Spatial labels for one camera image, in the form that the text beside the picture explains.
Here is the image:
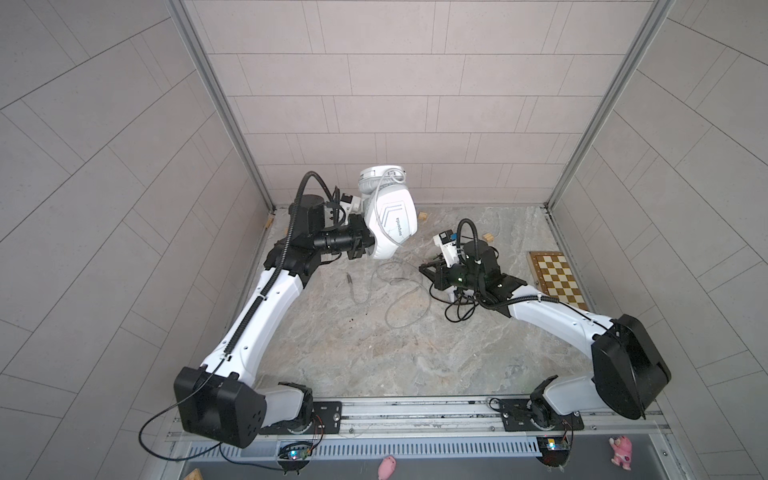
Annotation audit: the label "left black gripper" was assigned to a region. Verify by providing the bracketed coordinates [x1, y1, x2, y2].
[307, 218, 389, 262]

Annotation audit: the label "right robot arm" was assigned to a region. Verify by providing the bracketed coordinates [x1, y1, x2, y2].
[419, 218, 671, 430]

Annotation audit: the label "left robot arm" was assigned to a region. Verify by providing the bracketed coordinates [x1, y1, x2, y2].
[172, 166, 389, 448]

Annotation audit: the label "black and white headphones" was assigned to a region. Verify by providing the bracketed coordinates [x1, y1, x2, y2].
[428, 285, 479, 324]

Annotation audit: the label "wooden chessboard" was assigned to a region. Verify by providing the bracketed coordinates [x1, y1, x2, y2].
[528, 251, 588, 310]

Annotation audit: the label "pink plush toy centre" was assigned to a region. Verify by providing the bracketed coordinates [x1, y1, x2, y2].
[377, 456, 397, 480]

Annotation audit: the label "pink plush toy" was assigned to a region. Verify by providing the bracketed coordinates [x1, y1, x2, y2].
[377, 456, 397, 480]
[609, 436, 633, 471]

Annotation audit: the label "right circuit board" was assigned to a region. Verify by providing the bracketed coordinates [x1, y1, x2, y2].
[536, 436, 571, 468]

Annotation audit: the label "circuit board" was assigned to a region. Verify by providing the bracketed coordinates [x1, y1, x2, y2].
[536, 436, 571, 468]
[278, 441, 314, 461]

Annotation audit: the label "left circuit board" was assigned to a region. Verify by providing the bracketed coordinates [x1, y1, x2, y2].
[278, 441, 314, 461]

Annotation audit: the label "pink plush toy right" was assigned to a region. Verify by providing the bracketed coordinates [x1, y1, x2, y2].
[609, 436, 633, 471]

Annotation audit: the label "wooden piece bottom left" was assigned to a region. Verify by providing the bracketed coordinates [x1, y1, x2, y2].
[183, 468, 203, 480]

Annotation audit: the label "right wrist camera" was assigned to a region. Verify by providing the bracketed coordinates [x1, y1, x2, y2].
[433, 230, 460, 267]

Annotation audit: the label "aluminium mounting rail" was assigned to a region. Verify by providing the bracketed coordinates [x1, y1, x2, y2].
[164, 392, 670, 442]

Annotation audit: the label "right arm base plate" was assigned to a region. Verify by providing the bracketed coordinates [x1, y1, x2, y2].
[488, 398, 584, 432]

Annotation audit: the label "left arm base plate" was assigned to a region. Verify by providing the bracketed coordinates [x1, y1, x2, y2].
[259, 401, 343, 435]

